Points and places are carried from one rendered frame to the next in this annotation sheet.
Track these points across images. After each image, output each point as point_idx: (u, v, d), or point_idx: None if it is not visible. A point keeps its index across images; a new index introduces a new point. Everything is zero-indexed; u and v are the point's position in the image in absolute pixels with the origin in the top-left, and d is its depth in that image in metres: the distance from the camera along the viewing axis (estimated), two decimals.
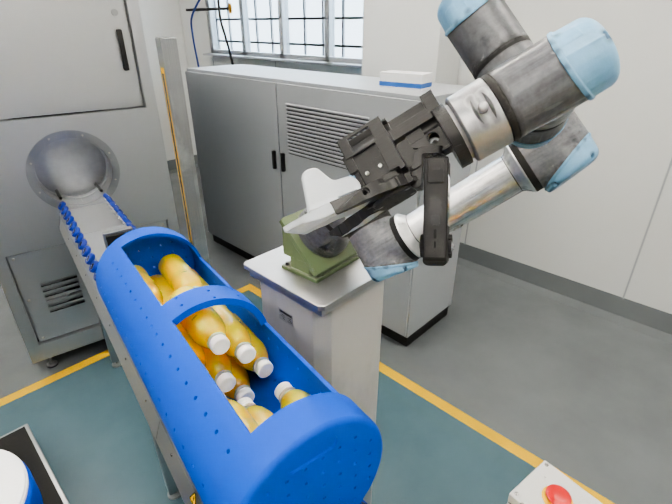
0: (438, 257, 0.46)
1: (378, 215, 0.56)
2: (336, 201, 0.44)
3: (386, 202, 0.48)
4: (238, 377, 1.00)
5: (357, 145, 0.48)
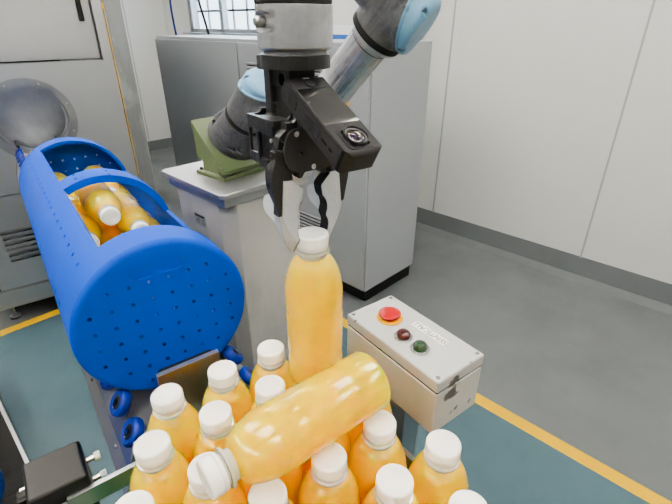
0: (339, 156, 0.39)
1: (341, 186, 0.52)
2: (274, 209, 0.49)
3: (302, 159, 0.46)
4: None
5: (262, 145, 0.51)
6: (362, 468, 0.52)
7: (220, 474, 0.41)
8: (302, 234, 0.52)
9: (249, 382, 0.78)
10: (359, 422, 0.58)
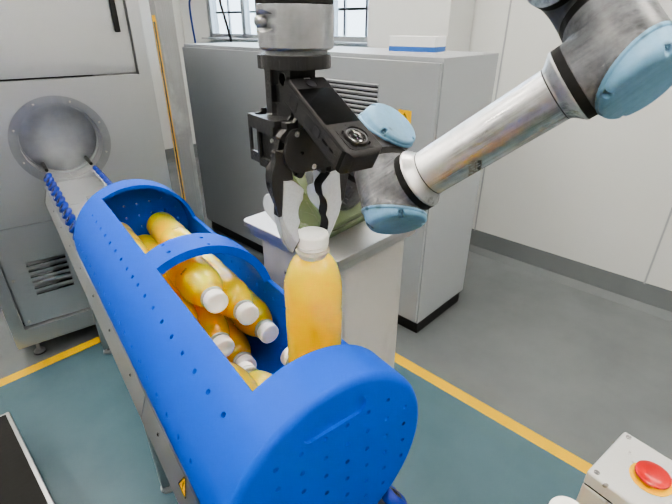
0: (340, 156, 0.39)
1: (341, 186, 0.52)
2: (274, 209, 0.49)
3: (302, 159, 0.46)
4: (237, 343, 0.84)
5: (262, 144, 0.51)
6: None
7: None
8: (302, 234, 0.52)
9: None
10: None
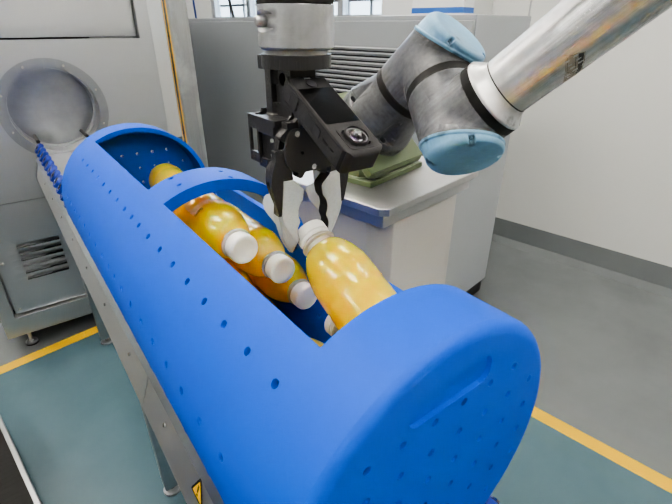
0: (340, 156, 0.39)
1: (341, 186, 0.52)
2: (274, 208, 0.49)
3: (303, 159, 0.46)
4: None
5: (262, 144, 0.51)
6: None
7: None
8: (300, 235, 0.52)
9: None
10: None
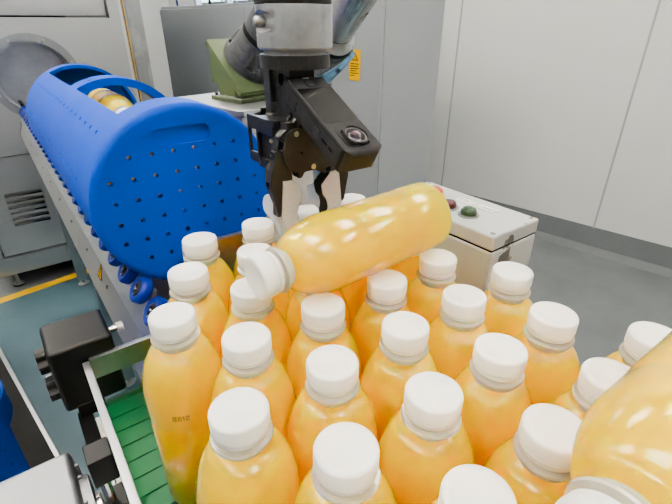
0: (339, 155, 0.39)
1: (341, 186, 0.52)
2: (273, 209, 0.49)
3: (302, 159, 0.46)
4: None
5: (262, 145, 0.51)
6: (418, 308, 0.47)
7: (274, 265, 0.36)
8: None
9: None
10: (409, 276, 0.53)
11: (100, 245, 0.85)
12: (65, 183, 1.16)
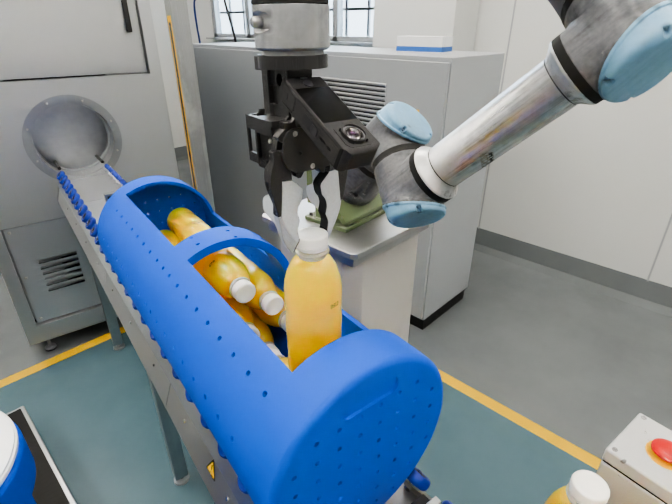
0: (337, 154, 0.39)
1: (340, 186, 0.52)
2: (273, 209, 0.49)
3: (301, 158, 0.46)
4: (261, 333, 0.87)
5: (261, 145, 0.51)
6: None
7: None
8: None
9: None
10: None
11: (221, 452, 0.72)
12: (145, 320, 1.03)
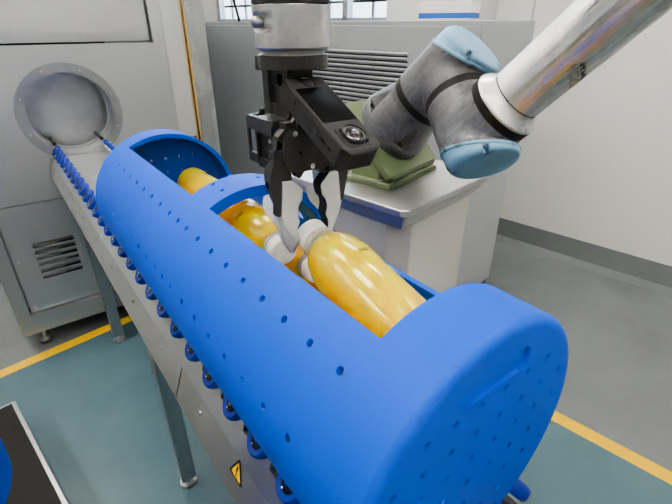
0: (337, 154, 0.39)
1: (340, 186, 0.52)
2: (273, 209, 0.49)
3: (301, 158, 0.46)
4: None
5: (261, 145, 0.51)
6: None
7: None
8: None
9: None
10: None
11: (250, 447, 0.56)
12: (149, 296, 0.87)
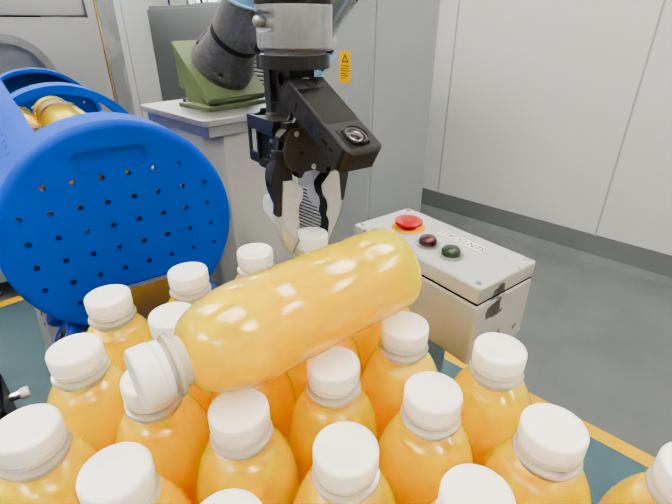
0: (339, 155, 0.39)
1: (341, 186, 0.52)
2: (273, 209, 0.49)
3: (302, 159, 0.46)
4: None
5: (262, 145, 0.51)
6: (380, 391, 0.36)
7: (159, 366, 0.25)
8: None
9: None
10: (374, 339, 0.43)
11: None
12: None
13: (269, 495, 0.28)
